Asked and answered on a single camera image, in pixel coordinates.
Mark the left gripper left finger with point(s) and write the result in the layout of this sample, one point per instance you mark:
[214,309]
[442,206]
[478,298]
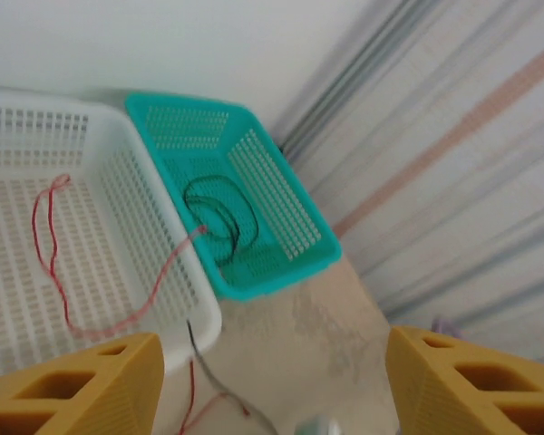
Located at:
[95,399]

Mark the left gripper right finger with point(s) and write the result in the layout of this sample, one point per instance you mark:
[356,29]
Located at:
[440,399]

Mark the teal plastic basket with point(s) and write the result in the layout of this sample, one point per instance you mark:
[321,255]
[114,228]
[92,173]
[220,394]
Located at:
[294,213]

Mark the white plastic basket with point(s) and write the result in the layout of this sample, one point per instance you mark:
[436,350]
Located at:
[109,149]

